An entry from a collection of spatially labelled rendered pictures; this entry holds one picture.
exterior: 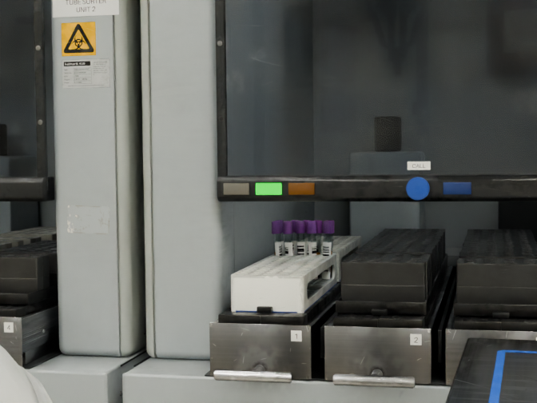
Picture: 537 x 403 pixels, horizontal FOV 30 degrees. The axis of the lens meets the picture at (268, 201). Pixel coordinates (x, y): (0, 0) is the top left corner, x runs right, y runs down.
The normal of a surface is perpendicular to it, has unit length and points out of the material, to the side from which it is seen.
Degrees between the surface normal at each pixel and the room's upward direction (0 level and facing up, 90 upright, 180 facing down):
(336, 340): 90
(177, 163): 90
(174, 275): 90
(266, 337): 90
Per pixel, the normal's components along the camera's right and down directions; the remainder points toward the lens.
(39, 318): 0.97, 0.00
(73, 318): -0.22, 0.05
